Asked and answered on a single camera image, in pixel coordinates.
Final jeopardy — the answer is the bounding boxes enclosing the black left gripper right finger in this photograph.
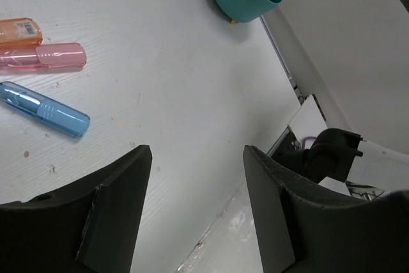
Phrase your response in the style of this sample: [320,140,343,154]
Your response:
[243,146,408,272]

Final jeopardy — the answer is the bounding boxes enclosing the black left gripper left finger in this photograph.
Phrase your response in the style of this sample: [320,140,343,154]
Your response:
[1,145,152,272]

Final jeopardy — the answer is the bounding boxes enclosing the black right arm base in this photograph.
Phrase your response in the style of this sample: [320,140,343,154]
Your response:
[271,128,363,183]

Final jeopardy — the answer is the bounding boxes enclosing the pink highlighter marker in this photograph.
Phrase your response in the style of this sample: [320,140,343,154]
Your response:
[1,43,87,70]

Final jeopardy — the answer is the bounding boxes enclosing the aluminium side rail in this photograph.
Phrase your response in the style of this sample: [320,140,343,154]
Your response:
[262,8,337,127]

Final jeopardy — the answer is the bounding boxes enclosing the orange highlighter marker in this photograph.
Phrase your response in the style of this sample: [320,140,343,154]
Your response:
[0,17,43,47]

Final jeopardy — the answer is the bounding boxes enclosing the blue highlighter marker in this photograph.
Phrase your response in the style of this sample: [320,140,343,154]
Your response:
[1,81,91,138]

